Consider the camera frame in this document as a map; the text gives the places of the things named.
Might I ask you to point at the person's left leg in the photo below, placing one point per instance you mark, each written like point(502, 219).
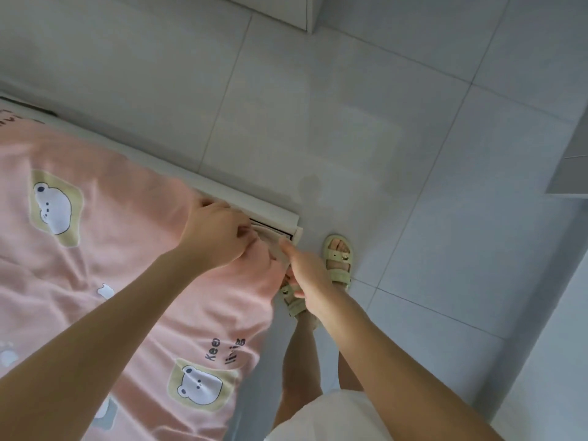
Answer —
point(299, 363)

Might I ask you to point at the person's right leg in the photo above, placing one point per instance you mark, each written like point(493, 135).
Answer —
point(349, 374)

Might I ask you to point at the person's leg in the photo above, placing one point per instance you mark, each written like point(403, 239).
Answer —
point(299, 363)
point(349, 374)

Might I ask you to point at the person's white shorts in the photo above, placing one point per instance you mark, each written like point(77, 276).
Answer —
point(321, 419)

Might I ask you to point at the person's left forearm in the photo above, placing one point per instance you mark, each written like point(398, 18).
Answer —
point(83, 353)

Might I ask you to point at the person's right forearm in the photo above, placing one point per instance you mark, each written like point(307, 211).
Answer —
point(404, 381)

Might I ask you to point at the person's right hand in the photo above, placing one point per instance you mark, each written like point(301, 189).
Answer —
point(310, 284)

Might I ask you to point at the pink bear print bedsheet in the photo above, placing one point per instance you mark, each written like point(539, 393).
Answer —
point(110, 271)

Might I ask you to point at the white wardrobe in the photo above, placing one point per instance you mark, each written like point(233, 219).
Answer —
point(276, 6)

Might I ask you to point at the person's left hand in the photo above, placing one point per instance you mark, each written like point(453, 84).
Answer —
point(216, 236)

